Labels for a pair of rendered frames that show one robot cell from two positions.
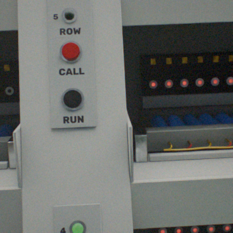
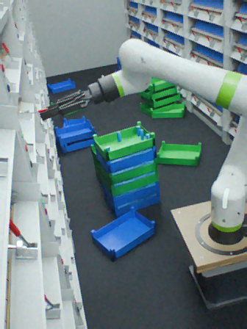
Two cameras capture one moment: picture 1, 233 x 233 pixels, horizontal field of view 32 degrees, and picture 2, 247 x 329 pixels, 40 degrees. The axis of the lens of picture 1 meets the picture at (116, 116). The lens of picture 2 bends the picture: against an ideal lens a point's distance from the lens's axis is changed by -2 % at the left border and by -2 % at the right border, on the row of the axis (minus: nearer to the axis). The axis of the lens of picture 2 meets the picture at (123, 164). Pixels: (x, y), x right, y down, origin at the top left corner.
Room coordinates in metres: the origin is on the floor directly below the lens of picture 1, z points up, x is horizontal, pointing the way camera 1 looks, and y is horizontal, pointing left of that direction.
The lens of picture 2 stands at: (0.21, 1.46, 1.34)
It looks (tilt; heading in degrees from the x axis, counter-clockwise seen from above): 31 degrees down; 262
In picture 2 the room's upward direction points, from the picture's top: 8 degrees counter-clockwise
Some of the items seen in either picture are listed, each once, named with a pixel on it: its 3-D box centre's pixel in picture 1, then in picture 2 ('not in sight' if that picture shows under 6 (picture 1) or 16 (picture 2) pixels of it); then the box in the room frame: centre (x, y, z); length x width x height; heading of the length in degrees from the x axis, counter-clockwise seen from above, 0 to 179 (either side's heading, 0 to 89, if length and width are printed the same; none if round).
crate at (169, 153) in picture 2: not in sight; (179, 153); (-0.50, -0.63, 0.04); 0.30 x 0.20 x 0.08; 150
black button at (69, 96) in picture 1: (73, 99); not in sight; (0.35, 0.04, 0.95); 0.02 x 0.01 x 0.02; 92
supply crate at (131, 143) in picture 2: not in sight; (123, 140); (-0.05, -0.25, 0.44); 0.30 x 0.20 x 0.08; 11
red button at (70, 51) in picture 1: (71, 52); not in sight; (0.35, 0.04, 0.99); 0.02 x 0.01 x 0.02; 92
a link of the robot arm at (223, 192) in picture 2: not in sight; (228, 201); (-0.31, 0.51, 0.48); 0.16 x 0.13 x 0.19; 52
